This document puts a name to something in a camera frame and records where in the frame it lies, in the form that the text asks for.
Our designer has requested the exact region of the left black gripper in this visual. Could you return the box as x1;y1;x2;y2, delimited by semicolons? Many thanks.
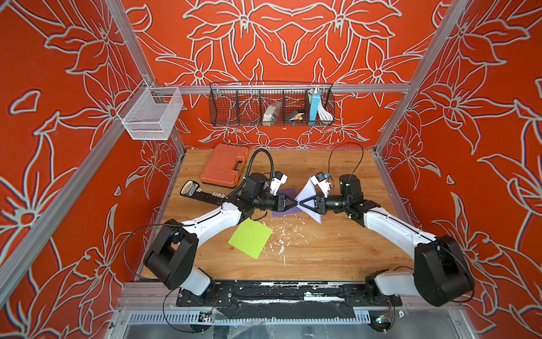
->
253;193;299;215

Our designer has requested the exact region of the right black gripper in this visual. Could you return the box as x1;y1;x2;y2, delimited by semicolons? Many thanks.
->
300;194;351;217

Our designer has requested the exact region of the light lavender square paper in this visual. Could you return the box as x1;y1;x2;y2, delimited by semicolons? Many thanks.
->
295;172;331;224

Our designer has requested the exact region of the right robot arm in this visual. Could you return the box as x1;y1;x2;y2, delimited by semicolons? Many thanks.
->
296;173;475;307

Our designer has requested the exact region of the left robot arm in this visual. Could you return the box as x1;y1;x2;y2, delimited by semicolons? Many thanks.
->
143;171;297;300

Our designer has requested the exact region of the dark purple square paper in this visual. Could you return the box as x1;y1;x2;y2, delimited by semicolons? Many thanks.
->
272;188;301;218

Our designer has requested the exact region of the lime green square paper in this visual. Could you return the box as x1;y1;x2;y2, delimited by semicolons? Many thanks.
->
228;219;272;260

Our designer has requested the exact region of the orange plastic tool case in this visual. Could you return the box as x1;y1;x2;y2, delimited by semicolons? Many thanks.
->
200;144;248;188

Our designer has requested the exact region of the black item in basket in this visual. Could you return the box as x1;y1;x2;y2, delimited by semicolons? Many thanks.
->
285;110;306;123

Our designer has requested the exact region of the silver packet in basket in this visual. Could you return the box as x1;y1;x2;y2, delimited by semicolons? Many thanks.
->
262;103;282;127

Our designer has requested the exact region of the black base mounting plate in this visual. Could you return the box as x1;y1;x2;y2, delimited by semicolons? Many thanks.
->
176;280;402;307

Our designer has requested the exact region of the light blue box in basket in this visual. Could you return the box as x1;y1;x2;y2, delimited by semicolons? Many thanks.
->
309;93;320;126

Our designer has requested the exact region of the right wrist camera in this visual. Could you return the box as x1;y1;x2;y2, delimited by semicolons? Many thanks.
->
311;172;331;197

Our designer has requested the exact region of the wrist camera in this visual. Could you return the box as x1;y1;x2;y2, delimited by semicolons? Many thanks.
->
311;172;331;197
269;171;288;196

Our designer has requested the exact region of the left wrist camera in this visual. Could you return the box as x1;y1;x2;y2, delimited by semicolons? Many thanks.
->
269;171;288;196

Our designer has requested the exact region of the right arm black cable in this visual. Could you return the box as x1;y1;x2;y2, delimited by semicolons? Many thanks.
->
327;142;365;179

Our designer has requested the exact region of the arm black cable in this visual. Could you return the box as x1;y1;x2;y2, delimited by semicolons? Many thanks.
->
236;147;275;196
327;142;365;179

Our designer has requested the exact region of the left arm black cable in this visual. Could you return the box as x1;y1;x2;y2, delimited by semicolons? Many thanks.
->
236;147;275;196

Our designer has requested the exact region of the black wire wall basket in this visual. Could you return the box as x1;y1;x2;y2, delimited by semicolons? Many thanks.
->
208;81;336;127

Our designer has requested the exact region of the white slotted cable duct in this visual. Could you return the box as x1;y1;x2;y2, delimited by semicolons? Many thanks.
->
126;310;371;326

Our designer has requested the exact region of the clear plastic wall bin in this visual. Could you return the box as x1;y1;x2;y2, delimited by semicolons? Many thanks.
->
119;87;184;141

